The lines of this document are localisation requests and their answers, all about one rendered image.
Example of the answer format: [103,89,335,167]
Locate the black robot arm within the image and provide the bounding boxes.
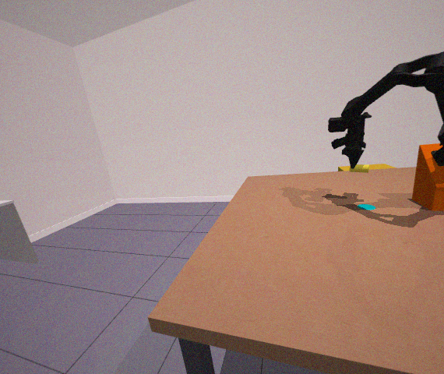
[328,52,444,166]

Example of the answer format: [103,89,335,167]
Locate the yellow cylinder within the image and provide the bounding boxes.
[350,164,369,173]

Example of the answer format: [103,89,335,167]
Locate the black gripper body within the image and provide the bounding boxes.
[342,130,366,155]

